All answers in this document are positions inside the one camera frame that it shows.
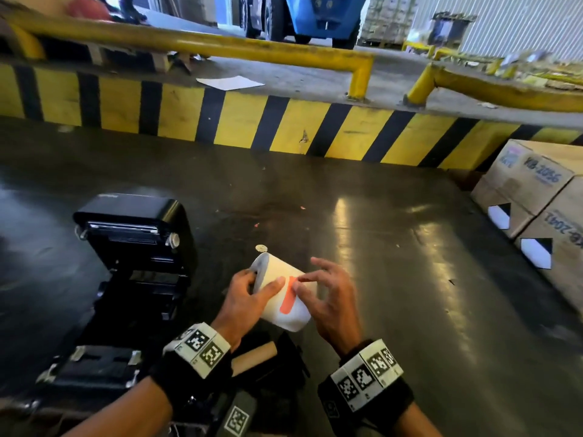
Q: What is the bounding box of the person's right forearm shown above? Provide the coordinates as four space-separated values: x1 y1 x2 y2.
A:
393 401 443 437

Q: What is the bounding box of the yellow black striped curb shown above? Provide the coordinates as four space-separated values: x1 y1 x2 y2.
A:
0 63 583 172

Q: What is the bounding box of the dark cart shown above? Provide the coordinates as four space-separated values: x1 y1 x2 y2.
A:
427 12 477 51

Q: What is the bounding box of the brown cardboard tube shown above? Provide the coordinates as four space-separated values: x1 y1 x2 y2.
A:
231 341 279 378

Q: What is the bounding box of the black left wrist band with markers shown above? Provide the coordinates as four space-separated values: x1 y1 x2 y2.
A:
149 322 258 437

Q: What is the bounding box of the person's right hand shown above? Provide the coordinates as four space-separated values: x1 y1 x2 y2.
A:
293 257 363 356

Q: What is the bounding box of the blue forklift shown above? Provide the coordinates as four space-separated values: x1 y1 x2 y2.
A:
239 0 368 50

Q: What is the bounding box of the black right wrist band with markers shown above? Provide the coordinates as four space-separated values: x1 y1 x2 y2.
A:
317 339 415 437

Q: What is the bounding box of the long yellow guard rail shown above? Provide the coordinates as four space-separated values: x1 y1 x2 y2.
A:
8 12 375 101

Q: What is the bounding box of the orange tape strip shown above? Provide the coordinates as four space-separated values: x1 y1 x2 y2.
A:
279 276 299 315

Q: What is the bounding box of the wrapped pallet of goods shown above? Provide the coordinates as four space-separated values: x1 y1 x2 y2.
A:
357 0 421 49

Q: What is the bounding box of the white paper sheet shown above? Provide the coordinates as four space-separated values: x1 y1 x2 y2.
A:
196 76 265 92

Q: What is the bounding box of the white label roll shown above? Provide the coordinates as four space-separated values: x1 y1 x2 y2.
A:
249 252 318 333

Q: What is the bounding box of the black bag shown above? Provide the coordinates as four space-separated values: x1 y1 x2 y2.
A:
230 331 311 405

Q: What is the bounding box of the red object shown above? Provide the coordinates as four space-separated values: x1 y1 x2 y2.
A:
65 0 113 21

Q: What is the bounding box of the black wrist band with markers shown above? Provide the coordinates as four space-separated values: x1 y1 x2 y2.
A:
149 322 258 437
317 339 415 437

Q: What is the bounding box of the cardboard box with blue print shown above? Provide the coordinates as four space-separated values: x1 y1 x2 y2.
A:
517 176 583 315
471 139 583 240

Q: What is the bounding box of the wooden pallet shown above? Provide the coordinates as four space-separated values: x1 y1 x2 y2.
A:
86 40 193 74

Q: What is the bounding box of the black label printer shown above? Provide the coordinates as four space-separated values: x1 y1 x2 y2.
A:
27 193 199 419

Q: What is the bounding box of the person's left hand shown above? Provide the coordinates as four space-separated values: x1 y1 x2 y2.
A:
212 269 286 351

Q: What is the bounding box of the person's left forearm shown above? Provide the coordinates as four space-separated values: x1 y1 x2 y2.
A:
61 377 175 437

